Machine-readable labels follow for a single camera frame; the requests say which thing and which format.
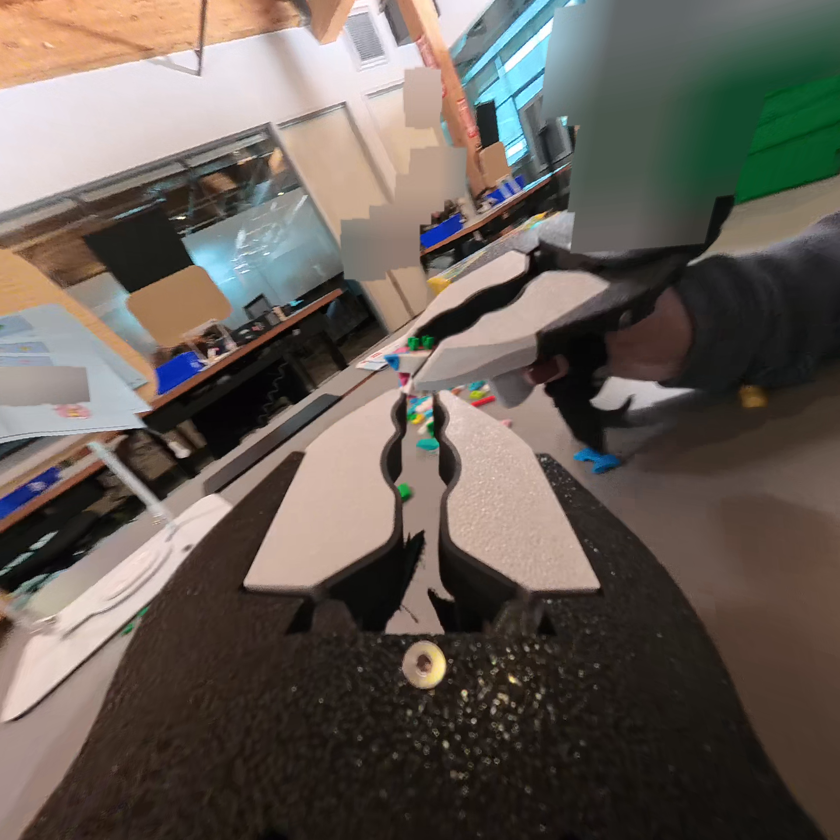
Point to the blue storage bin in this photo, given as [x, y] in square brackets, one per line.
[26, 492]
[445, 231]
[178, 373]

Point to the light blue instruction booklet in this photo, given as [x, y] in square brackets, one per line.
[59, 354]

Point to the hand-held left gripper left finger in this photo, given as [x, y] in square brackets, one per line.
[328, 505]

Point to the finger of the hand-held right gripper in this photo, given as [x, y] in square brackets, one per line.
[499, 348]
[485, 275]

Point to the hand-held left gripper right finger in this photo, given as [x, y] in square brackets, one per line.
[512, 512]

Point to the green lego piece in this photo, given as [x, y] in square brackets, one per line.
[405, 492]

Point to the white booklet stand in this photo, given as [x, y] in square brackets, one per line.
[111, 590]

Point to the person's right forearm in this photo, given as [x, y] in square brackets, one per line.
[761, 302]

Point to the blue lego piece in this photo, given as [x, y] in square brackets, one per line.
[596, 460]

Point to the small multicoloured lego assembly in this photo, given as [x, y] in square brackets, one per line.
[410, 367]

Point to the wooden background desk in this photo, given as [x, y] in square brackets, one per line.
[262, 334]
[505, 207]

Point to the black table rail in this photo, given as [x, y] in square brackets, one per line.
[275, 439]

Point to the tan rounded divider board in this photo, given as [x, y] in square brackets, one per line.
[177, 305]
[39, 282]

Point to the green backdrop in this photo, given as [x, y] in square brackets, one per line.
[794, 144]

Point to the yellow lego piece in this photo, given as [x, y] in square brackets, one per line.
[438, 284]
[753, 396]

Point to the scattered small lego pieces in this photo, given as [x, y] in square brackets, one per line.
[426, 420]

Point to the person's right hand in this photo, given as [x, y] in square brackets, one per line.
[649, 348]

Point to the white wall vent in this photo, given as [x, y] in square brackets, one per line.
[365, 38]

